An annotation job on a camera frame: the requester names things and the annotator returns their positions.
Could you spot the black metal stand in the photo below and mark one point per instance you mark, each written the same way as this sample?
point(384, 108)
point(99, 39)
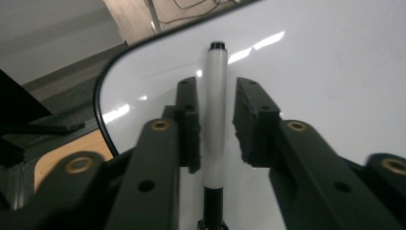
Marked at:
point(22, 118)

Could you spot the white marker pen black cap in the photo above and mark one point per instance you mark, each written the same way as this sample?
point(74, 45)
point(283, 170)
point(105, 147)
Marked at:
point(215, 127)

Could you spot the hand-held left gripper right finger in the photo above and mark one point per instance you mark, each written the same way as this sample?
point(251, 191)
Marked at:
point(303, 166)

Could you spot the white desk frame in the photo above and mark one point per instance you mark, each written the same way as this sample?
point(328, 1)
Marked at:
point(154, 16)

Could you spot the white whiteboard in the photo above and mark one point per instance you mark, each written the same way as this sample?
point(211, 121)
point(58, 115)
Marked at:
point(319, 80)

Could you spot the wooden table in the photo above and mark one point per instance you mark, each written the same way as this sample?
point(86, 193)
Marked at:
point(63, 150)

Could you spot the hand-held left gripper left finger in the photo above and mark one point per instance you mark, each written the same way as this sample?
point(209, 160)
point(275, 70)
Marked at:
point(153, 179)

